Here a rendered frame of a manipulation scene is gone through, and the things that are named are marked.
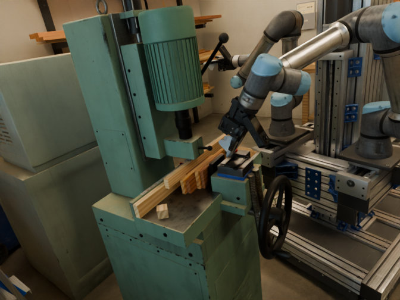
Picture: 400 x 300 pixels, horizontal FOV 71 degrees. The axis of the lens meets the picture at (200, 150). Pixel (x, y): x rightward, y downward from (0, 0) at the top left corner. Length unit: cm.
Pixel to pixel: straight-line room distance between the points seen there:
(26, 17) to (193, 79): 248
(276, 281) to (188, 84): 136
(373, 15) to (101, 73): 92
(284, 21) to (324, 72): 32
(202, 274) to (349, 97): 110
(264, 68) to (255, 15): 372
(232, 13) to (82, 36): 372
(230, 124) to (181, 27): 33
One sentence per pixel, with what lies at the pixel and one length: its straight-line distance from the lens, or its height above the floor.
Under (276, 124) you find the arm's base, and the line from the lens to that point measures 165.
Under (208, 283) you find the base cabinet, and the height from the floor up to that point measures 63.
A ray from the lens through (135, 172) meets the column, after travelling 116.
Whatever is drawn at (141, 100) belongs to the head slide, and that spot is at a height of 123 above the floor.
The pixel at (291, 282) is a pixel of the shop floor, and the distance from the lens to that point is 191.
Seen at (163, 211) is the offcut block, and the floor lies 93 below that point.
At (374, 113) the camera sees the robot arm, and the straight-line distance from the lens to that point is 138.
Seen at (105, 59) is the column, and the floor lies 138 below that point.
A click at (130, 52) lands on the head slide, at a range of 102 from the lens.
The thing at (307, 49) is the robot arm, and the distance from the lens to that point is 107.
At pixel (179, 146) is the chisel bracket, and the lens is 104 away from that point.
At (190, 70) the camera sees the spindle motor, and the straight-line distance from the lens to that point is 93.
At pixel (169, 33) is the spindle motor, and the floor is 143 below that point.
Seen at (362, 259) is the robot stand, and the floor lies 21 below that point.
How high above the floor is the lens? 143
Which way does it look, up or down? 23 degrees down
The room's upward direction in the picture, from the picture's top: 8 degrees counter-clockwise
